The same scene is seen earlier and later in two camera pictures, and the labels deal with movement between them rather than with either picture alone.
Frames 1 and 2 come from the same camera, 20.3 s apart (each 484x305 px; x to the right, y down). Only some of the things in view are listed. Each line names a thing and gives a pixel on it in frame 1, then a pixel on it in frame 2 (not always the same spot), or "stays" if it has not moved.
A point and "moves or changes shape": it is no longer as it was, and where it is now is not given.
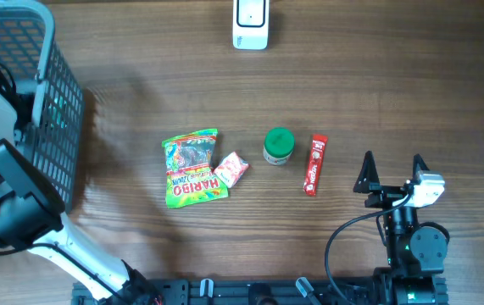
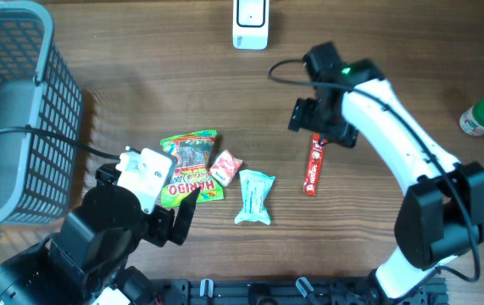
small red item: x=314 y=166 stays
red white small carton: x=230 y=169 moves or changes shape
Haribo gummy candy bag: x=189 y=160 stays
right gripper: x=368 y=182 to x=301 y=118
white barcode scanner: x=250 y=24 stays
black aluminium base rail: x=297 y=291 stays
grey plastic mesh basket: x=19 y=34 stays
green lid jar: x=279 y=145 to x=483 y=116
